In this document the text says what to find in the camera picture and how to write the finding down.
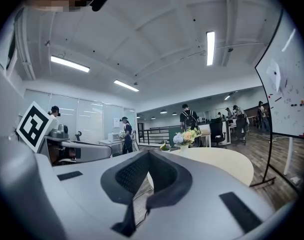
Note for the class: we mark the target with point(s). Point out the black metal railing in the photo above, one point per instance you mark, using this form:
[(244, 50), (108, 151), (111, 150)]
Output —
[(154, 131)]

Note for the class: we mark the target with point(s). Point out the black office chair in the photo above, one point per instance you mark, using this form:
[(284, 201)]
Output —
[(240, 130), (217, 131)]

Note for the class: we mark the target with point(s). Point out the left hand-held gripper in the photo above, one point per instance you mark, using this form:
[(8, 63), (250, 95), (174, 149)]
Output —
[(33, 126)]

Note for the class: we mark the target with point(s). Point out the dark green partition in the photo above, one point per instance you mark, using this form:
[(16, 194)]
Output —
[(175, 134)]

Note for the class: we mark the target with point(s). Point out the grey domed appliance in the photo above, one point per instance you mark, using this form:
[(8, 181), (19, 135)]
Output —
[(58, 131)]

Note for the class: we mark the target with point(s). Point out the white countertop appliance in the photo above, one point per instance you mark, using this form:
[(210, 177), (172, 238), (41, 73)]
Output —
[(114, 137)]

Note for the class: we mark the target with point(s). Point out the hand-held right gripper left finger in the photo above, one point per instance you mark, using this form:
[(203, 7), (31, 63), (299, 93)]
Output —
[(131, 174)]

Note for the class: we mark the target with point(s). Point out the white desk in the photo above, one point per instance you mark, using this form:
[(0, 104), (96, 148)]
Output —
[(109, 144)]

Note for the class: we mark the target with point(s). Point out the white paper on window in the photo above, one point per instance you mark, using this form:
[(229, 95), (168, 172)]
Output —
[(116, 123)]

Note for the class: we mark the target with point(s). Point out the whiteboard on black stand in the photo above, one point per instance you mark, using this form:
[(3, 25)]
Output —
[(291, 96)]

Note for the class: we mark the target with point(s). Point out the long ceiling light bar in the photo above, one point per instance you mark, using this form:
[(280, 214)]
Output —
[(126, 85), (210, 47), (70, 63)]

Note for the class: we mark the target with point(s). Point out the white paper on whiteboard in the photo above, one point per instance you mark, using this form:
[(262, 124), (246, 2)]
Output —
[(274, 75)]

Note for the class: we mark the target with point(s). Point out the potted sunflower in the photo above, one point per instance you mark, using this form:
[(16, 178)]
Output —
[(165, 147)]

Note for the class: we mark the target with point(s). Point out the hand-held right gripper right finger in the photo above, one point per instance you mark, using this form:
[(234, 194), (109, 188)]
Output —
[(166, 176)]

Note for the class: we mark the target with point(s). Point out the pastel flower bouquet in vase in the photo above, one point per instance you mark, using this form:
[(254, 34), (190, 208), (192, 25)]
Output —
[(188, 136)]

